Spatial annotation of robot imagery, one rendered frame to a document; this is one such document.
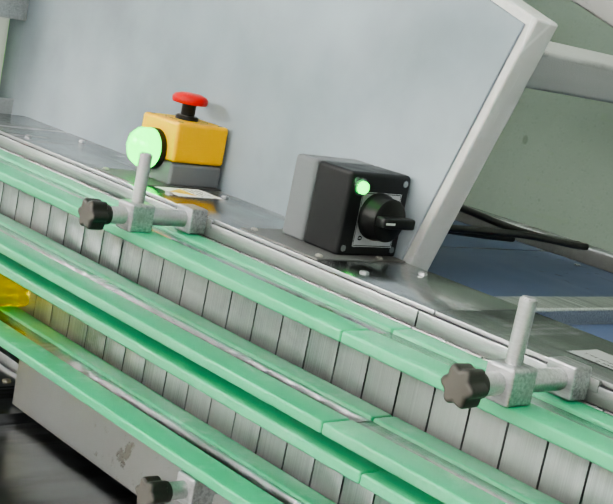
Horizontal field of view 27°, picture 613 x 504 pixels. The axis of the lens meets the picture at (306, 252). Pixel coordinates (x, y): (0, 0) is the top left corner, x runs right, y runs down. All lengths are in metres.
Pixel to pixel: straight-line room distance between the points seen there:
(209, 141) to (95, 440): 0.35
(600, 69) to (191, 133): 0.44
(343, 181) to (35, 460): 0.49
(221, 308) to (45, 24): 0.68
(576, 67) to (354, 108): 0.22
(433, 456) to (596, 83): 0.50
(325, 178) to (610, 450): 0.46
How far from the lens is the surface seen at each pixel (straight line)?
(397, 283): 1.08
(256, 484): 1.10
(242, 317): 1.17
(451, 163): 1.17
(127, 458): 1.34
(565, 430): 0.83
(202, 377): 1.10
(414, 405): 1.02
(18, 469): 1.38
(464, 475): 0.94
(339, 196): 1.15
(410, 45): 1.22
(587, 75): 1.29
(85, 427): 1.40
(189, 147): 1.37
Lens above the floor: 1.63
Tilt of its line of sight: 42 degrees down
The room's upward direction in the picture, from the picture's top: 88 degrees counter-clockwise
